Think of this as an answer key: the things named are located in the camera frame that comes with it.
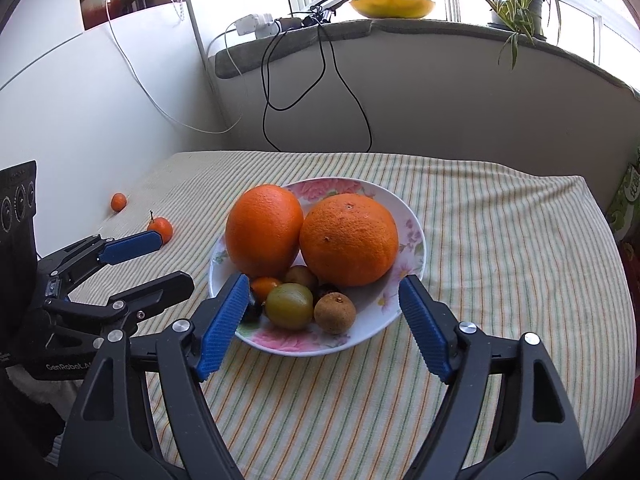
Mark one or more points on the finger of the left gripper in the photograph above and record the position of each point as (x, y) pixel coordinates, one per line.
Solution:
(66, 269)
(71, 320)

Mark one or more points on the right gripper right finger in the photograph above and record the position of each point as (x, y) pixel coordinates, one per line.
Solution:
(534, 434)

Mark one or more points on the dark purple plum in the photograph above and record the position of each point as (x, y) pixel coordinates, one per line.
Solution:
(252, 313)

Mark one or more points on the small orange kumquat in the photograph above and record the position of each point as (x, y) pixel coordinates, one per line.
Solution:
(261, 287)

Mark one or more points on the large orange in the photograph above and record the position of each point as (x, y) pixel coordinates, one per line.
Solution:
(262, 231)
(349, 240)

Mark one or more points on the green plum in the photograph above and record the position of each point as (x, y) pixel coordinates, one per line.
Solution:
(290, 306)

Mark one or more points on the brown kiwi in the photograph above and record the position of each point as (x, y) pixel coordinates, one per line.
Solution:
(335, 313)
(301, 275)

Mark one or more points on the floral white bowl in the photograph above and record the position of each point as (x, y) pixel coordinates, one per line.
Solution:
(377, 304)

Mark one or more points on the white gloved left hand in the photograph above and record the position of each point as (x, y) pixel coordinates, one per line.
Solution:
(60, 394)

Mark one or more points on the mandarin with stem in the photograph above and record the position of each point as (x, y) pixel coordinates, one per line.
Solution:
(162, 227)

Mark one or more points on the grey window sill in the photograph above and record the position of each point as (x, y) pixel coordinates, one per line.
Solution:
(242, 58)

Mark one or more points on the white power strip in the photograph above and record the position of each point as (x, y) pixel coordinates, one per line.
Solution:
(260, 25)

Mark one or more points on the yellow bowl on sill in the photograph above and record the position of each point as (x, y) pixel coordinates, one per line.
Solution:
(409, 9)

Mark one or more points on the small mandarin by wall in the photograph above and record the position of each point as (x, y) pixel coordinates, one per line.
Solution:
(118, 202)

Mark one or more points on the ring light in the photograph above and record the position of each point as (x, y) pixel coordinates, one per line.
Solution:
(321, 11)

